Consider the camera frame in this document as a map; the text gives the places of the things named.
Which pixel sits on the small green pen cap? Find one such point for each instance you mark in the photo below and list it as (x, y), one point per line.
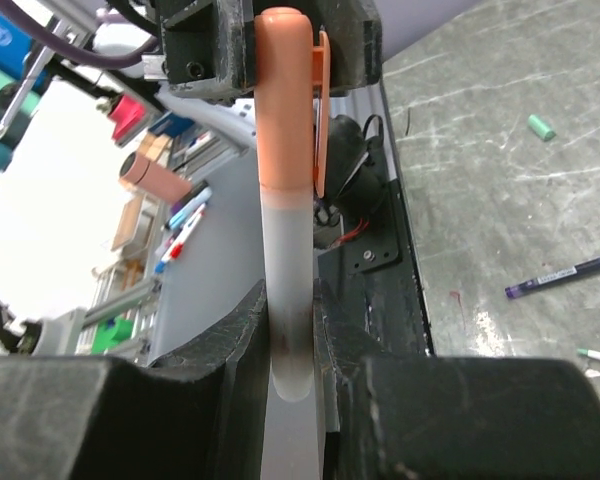
(540, 128)

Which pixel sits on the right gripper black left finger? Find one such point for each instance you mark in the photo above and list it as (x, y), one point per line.
(212, 395)

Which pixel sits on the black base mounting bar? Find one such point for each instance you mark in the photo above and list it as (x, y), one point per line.
(371, 264)

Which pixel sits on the dark blue pen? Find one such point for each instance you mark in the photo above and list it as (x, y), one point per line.
(576, 272)

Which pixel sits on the markers on background desk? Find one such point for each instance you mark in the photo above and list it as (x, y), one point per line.
(181, 224)

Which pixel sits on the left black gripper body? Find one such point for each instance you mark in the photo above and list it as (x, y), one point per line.
(209, 46)

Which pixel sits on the pink cylinder in background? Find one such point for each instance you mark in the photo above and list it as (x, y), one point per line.
(154, 179)

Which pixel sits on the grey marker orange tip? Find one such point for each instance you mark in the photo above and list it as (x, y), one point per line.
(287, 223)

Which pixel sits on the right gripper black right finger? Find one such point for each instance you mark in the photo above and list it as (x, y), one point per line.
(350, 444)

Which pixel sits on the large orange marker cap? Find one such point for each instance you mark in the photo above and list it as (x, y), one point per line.
(292, 101)

